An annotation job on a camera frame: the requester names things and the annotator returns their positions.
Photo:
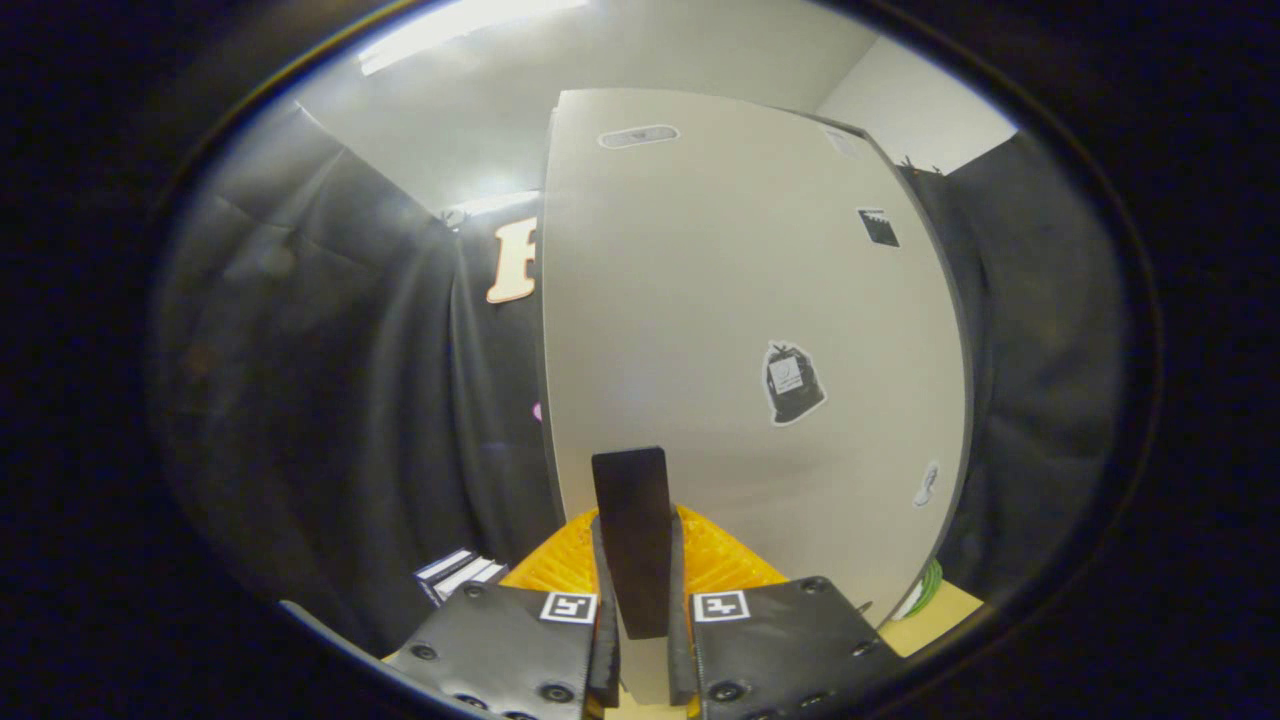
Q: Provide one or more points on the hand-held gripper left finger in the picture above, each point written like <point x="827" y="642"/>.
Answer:
<point x="606" y="670"/>

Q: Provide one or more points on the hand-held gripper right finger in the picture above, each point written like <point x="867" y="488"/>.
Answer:
<point x="682" y="670"/>

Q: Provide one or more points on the grey shoe cabinet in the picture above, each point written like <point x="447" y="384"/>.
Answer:
<point x="965" y="420"/>

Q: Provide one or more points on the black and white striped box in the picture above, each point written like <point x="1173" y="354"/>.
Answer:
<point x="460" y="575"/>

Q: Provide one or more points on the ceiling light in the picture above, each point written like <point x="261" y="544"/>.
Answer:
<point x="450" y="25"/>

